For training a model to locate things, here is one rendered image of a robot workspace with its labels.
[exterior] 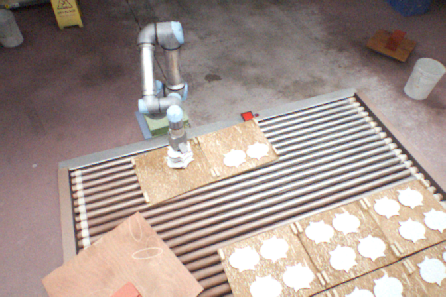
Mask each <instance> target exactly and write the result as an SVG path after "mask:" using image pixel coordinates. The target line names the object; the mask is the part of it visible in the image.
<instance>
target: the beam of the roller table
mask: <svg viewBox="0 0 446 297"><path fill-rule="evenodd" d="M355 92H357V90H356V89H355V88H354V87H353V88H347V89H342V90H339V91H334V92H332V93H327V94H323V95H318V96H315V97H310V98H307V99H302V100H299V101H294V103H289V104H286V105H281V106H277V107H272V108H269V109H265V110H262V111H256V112H253V113H252V114H253V115H254V114H255V113H257V114H259V115H260V116H259V117H255V116H254V117H255V119H256V121H258V122H261V121H265V120H268V119H273V118H276V117H281V116H284V115H288V114H292V113H296V112H300V111H304V110H308V109H312V108H315V107H320V106H323V105H328V104H331V103H336V102H338V101H343V100H346V98H350V97H353V96H354V93H355ZM242 122H244V120H243V119H242V116H237V117H233V118H229V119H225V120H221V121H216V122H213V123H208V124H207V125H203V126H200V127H195V128H191V129H187V130H185V131H186V135H187V139H191V138H192V137H193V136H194V137H197V136H202V135H205V134H208V133H211V132H215V131H219V130H221V129H225V128H227V127H231V126H234V125H238V123H242ZM169 146H170V145H169V140H168V135H163V136H160V137H155V138H151V139H146V140H143V141H138V142H136V143H131V144H130V145H125V146H122V147H117V148H112V149H109V150H104V151H101V152H96V153H93V154H88V155H85V156H80V157H77V158H72V159H69V160H64V161H61V162H59V163H58V165H59V169H63V168H68V169H69V171H70V172H73V171H76V170H79V169H80V170H81V169H85V168H89V167H92V166H94V165H97V164H101V163H105V162H110V161H113V160H117V159H121V158H125V157H128V156H133V155H136V154H141V153H144V152H149V151H151V150H157V149H161V148H164V147H169Z"/></svg>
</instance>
